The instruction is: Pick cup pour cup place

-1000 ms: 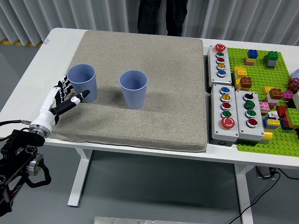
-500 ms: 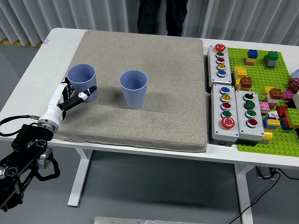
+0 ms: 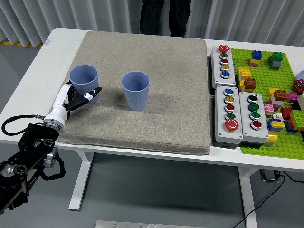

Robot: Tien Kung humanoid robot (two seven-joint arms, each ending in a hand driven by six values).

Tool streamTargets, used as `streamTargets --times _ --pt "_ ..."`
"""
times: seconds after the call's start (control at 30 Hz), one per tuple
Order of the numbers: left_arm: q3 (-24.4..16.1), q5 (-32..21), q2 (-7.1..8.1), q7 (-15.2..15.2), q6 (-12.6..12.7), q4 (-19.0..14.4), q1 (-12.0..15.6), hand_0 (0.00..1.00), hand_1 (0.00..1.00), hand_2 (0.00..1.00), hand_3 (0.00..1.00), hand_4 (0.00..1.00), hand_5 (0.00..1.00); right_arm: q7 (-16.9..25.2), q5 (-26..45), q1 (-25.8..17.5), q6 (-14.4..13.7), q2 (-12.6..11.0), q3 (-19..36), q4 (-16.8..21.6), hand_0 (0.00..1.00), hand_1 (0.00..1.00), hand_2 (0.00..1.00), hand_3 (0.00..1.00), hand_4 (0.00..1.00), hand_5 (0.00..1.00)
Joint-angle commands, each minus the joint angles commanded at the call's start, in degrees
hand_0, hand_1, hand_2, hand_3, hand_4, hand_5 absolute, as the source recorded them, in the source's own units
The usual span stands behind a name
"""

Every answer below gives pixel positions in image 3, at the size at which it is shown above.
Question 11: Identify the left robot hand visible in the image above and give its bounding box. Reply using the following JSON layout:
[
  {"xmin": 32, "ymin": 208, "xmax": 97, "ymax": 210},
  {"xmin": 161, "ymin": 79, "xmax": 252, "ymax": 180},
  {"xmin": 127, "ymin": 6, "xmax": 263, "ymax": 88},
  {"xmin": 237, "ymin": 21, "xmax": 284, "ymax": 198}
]
[{"xmin": 44, "ymin": 82, "xmax": 103, "ymax": 128}]

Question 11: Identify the blue ribbed plastic cup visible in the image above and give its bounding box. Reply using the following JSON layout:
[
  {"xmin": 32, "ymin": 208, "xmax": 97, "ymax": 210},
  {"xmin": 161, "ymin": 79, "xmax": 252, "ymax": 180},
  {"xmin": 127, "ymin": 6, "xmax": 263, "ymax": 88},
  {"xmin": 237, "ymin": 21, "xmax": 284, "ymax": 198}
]
[
  {"xmin": 69, "ymin": 65, "xmax": 99, "ymax": 105},
  {"xmin": 121, "ymin": 70, "xmax": 151, "ymax": 112}
]

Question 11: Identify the white table leg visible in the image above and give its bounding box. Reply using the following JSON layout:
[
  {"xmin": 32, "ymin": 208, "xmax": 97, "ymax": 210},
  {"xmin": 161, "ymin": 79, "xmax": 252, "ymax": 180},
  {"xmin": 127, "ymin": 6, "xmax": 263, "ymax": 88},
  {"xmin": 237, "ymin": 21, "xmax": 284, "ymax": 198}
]
[
  {"xmin": 68, "ymin": 151, "xmax": 95, "ymax": 211},
  {"xmin": 238, "ymin": 167, "xmax": 262, "ymax": 228}
]

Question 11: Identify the yellow floor tape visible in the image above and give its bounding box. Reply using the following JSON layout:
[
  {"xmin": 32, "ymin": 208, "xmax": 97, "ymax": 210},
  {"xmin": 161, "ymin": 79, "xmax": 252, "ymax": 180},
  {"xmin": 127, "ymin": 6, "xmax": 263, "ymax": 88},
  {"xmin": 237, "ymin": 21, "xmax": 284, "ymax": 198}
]
[{"xmin": 0, "ymin": 40, "xmax": 44, "ymax": 48}]

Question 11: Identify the white pleated curtain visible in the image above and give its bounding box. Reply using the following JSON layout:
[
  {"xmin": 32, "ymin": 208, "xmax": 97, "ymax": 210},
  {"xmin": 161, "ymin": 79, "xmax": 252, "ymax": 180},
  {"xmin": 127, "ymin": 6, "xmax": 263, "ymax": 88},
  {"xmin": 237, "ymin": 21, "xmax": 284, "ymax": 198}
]
[{"xmin": 0, "ymin": 0, "xmax": 304, "ymax": 48}]

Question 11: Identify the grey-brown foam mat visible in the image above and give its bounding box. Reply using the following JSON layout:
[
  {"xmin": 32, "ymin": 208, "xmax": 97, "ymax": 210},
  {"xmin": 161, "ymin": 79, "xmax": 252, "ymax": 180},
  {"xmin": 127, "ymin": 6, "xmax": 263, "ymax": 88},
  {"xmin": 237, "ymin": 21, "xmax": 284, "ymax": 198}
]
[{"xmin": 41, "ymin": 30, "xmax": 212, "ymax": 156}]

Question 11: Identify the person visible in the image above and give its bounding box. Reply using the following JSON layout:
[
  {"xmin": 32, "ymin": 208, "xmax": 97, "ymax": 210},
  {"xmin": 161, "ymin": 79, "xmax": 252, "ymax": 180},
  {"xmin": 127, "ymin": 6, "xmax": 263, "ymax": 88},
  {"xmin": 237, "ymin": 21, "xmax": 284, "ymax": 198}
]
[{"xmin": 139, "ymin": 0, "xmax": 192, "ymax": 38}]

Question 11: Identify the grey five-button control box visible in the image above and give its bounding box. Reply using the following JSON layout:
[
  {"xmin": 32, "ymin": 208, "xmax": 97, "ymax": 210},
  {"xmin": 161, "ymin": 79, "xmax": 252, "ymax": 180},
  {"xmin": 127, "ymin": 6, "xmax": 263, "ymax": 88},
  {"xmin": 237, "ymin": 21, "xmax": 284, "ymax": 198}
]
[
  {"xmin": 210, "ymin": 44, "xmax": 236, "ymax": 89},
  {"xmin": 214, "ymin": 85, "xmax": 244, "ymax": 149}
]

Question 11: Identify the brown toy brick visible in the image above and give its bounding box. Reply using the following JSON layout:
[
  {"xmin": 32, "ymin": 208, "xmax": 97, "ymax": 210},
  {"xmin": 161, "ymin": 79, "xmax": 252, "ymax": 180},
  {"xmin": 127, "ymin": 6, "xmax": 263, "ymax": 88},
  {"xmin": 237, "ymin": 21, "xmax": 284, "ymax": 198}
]
[{"xmin": 244, "ymin": 78, "xmax": 257, "ymax": 90}]

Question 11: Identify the green toy brick baseplate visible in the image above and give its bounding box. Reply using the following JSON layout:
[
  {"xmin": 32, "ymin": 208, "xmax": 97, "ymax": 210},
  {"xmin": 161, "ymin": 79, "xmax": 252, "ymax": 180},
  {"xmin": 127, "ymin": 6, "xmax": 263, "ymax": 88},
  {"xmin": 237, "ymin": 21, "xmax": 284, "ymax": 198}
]
[{"xmin": 230, "ymin": 48, "xmax": 304, "ymax": 160}]

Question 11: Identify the yellow round toy brick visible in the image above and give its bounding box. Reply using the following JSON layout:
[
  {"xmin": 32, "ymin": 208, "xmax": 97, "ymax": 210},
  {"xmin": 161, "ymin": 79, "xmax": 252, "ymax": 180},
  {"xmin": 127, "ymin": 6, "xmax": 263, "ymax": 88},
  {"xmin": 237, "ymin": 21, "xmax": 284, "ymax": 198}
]
[{"xmin": 264, "ymin": 133, "xmax": 278, "ymax": 147}]

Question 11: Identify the white toy brick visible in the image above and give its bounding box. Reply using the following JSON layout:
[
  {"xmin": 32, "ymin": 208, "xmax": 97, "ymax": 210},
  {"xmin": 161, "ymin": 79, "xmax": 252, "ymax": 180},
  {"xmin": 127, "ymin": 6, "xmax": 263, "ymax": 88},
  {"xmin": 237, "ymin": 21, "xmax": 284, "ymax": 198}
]
[{"xmin": 271, "ymin": 96, "xmax": 285, "ymax": 106}]

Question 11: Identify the grey toy brick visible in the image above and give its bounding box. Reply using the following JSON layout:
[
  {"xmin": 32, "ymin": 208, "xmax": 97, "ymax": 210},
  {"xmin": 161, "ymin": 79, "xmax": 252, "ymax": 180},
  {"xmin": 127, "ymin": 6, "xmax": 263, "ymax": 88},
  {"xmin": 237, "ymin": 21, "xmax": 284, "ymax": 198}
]
[{"xmin": 268, "ymin": 56, "xmax": 281, "ymax": 70}]

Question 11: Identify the red-brown toy brick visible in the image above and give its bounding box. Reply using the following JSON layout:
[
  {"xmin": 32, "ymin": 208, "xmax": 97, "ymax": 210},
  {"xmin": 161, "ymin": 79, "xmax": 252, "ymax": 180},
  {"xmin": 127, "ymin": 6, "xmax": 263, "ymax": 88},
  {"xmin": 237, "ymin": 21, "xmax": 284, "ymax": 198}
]
[{"xmin": 273, "ymin": 90, "xmax": 287, "ymax": 102}]

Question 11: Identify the red toy brick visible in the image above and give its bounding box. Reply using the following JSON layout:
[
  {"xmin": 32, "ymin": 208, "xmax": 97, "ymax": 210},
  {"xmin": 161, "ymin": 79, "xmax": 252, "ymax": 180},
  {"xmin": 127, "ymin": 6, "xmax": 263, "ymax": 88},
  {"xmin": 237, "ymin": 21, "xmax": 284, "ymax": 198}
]
[{"xmin": 281, "ymin": 107, "xmax": 293, "ymax": 121}]

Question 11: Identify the magenta toy brick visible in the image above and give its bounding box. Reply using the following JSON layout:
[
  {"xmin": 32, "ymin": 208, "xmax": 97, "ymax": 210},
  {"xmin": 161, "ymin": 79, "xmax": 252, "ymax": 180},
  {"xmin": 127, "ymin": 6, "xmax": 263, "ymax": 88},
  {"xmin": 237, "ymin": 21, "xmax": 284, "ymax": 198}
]
[{"xmin": 286, "ymin": 92, "xmax": 299, "ymax": 103}]

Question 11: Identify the large green toy brick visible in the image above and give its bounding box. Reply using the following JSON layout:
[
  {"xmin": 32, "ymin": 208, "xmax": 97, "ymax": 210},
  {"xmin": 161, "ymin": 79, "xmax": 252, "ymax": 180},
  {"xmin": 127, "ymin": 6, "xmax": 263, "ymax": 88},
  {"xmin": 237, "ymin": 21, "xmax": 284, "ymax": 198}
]
[{"xmin": 289, "ymin": 110, "xmax": 304, "ymax": 126}]

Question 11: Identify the red valve handwheel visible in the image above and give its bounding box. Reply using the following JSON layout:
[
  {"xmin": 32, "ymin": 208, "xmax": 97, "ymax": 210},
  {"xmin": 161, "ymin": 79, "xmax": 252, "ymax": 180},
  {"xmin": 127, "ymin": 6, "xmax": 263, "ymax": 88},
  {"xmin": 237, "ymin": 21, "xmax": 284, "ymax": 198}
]
[{"xmin": 292, "ymin": 80, "xmax": 304, "ymax": 95}]

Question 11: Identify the white block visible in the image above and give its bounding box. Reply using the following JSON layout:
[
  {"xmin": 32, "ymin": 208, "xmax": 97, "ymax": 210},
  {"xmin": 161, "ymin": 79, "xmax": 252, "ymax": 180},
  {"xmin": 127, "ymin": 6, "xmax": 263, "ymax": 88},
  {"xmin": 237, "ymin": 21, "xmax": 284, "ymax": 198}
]
[{"xmin": 296, "ymin": 94, "xmax": 304, "ymax": 112}]

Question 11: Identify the grey control box with switch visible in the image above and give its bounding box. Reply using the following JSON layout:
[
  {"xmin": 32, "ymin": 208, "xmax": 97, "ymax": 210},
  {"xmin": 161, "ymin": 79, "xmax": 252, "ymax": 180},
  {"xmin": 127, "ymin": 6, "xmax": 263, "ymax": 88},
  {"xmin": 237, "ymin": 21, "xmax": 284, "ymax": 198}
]
[{"xmin": 238, "ymin": 91, "xmax": 270, "ymax": 145}]

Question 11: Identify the black floor cable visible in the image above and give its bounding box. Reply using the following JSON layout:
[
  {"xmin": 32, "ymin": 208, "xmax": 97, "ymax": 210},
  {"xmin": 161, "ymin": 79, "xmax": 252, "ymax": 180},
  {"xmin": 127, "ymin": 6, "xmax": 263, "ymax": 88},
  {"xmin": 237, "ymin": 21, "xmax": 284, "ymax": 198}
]
[
  {"xmin": 281, "ymin": 171, "xmax": 304, "ymax": 183},
  {"xmin": 228, "ymin": 175, "xmax": 285, "ymax": 228}
]

